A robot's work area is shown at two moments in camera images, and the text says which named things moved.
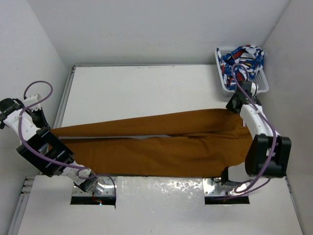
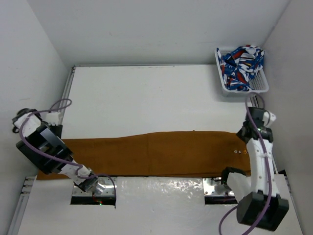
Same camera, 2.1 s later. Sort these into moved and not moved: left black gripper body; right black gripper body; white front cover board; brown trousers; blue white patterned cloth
Moved: right black gripper body; brown trousers; left black gripper body
Not moved: blue white patterned cloth; white front cover board
